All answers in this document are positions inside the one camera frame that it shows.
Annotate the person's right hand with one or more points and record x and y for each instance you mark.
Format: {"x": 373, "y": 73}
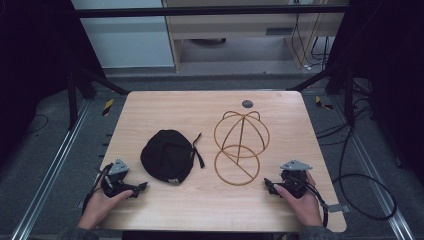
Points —
{"x": 301, "y": 206}

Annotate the yellow black tape marker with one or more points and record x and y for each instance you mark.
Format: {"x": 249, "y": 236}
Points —
{"x": 320, "y": 102}
{"x": 107, "y": 107}

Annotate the light wooden desk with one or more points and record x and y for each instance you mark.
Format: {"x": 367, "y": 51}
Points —
{"x": 233, "y": 26}

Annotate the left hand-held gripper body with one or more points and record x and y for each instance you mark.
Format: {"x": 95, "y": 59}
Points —
{"x": 116, "y": 170}

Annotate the black cap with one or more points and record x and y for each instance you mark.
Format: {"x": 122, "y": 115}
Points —
{"x": 166, "y": 156}

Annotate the black curtain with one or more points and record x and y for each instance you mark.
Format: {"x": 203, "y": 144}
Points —
{"x": 33, "y": 66}
{"x": 393, "y": 66}

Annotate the grey round table grommet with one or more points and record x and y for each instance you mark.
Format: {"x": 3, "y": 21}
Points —
{"x": 247, "y": 103}

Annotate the aluminium floor rail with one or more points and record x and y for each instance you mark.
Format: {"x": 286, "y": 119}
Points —
{"x": 373, "y": 166}
{"x": 50, "y": 170}

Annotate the white cabinet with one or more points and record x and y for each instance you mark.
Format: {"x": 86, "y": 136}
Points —
{"x": 126, "y": 43}

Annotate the grey metal bracket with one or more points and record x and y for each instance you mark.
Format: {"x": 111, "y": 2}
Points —
{"x": 338, "y": 208}

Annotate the person's left hand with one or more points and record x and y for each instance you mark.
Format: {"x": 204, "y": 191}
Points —
{"x": 100, "y": 206}

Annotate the black horizontal frame bar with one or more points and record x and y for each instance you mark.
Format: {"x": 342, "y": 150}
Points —
{"x": 200, "y": 11}

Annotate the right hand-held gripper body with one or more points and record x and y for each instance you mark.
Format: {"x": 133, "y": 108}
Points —
{"x": 294, "y": 173}

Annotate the black metal stand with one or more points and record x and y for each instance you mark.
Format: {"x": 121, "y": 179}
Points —
{"x": 71, "y": 100}
{"x": 348, "y": 100}

